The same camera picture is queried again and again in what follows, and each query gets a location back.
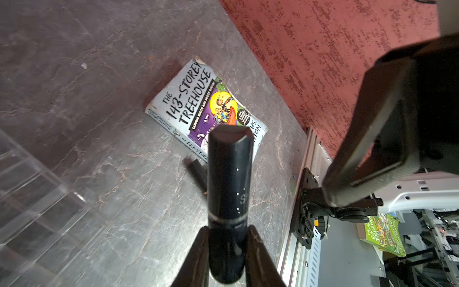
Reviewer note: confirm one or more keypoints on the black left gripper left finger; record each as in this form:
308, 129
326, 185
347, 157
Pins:
195, 269

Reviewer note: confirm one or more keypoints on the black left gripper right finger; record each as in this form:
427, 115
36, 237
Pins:
260, 269

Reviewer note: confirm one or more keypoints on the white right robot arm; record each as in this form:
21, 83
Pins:
406, 117

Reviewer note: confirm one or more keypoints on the clear acrylic lipstick organizer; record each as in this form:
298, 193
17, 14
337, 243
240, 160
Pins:
45, 226

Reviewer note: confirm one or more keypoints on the green book in background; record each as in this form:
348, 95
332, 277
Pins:
382, 232

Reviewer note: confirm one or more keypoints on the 143-Storey Treehouse book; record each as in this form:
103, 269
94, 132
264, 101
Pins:
195, 102

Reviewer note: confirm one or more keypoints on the aluminium mounting rail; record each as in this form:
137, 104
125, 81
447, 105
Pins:
299, 260

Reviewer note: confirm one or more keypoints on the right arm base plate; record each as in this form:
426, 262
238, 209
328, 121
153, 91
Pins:
310, 210

